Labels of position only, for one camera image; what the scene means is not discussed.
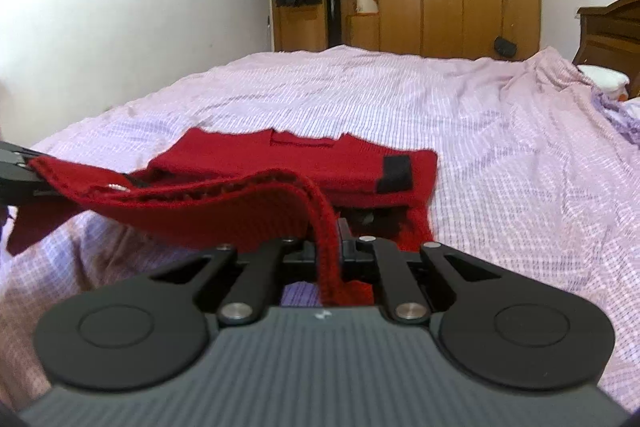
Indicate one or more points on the white pillow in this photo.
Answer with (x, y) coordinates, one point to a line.
(602, 78)

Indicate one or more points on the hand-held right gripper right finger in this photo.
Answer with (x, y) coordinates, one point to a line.
(382, 267)

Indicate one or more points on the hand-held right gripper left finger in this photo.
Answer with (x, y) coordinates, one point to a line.
(270, 267)

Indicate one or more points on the pink checked bed sheet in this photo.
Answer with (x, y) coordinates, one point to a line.
(400, 107)

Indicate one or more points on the red knitted cardigan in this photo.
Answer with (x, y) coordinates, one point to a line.
(225, 207)

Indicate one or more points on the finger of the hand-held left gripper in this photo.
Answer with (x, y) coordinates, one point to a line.
(15, 154)
(20, 192)

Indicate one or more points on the dark wooden headboard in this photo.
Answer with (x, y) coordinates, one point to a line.
(607, 32)

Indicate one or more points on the purple ruffled cloth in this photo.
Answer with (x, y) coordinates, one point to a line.
(620, 117)

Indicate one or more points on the white container with red lid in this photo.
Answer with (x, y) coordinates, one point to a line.
(366, 4)

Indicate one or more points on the black bag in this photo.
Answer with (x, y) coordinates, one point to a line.
(505, 48)

